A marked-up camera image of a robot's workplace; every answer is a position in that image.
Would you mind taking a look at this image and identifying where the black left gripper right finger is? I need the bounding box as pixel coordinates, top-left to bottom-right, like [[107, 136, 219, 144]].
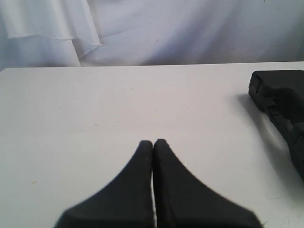
[[152, 139, 262, 228]]

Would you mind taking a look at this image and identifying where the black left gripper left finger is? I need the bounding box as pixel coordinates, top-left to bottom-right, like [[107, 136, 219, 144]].
[[55, 141, 154, 228]]

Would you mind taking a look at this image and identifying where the black plastic tool case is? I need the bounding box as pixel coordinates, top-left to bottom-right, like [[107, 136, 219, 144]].
[[248, 70, 304, 178]]

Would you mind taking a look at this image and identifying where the white backdrop curtain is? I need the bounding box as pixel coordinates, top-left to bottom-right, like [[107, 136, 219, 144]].
[[0, 0, 304, 69]]

